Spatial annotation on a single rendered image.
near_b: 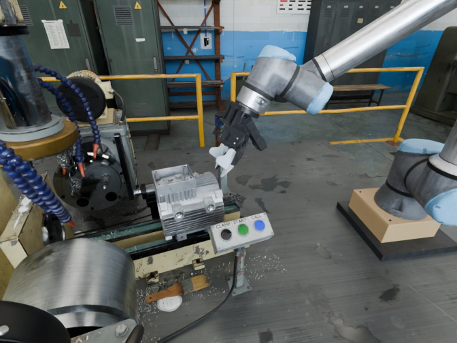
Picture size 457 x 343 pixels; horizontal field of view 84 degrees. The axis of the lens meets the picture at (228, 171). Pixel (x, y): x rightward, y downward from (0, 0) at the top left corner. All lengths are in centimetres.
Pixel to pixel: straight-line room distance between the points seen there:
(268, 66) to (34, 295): 67
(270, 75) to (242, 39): 514
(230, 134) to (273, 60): 22
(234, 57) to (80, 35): 300
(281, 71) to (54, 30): 362
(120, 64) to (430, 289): 376
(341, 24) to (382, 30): 511
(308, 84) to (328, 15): 519
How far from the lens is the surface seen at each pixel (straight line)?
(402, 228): 116
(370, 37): 88
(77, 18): 400
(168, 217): 80
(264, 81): 69
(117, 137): 88
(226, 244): 70
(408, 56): 766
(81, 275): 58
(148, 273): 97
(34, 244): 82
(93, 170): 104
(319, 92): 72
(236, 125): 72
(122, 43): 389
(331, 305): 95
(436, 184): 95
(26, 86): 71
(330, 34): 594
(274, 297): 92
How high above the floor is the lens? 156
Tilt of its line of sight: 31 degrees down
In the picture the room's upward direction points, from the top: straight up
